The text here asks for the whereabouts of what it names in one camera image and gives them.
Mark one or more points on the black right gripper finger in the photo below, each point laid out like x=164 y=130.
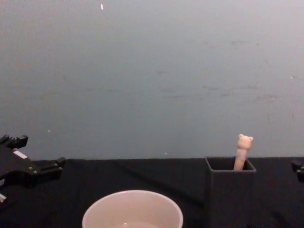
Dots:
x=299 y=167

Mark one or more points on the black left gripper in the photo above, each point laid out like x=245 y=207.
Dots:
x=14 y=166

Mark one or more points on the cream bear-topped stick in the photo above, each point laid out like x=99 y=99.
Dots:
x=244 y=145

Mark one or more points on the black square holder box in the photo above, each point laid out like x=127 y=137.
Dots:
x=230 y=199

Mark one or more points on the black table cloth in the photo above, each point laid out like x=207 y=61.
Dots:
x=133 y=173

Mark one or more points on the white round bowl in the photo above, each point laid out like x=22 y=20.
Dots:
x=133 y=209

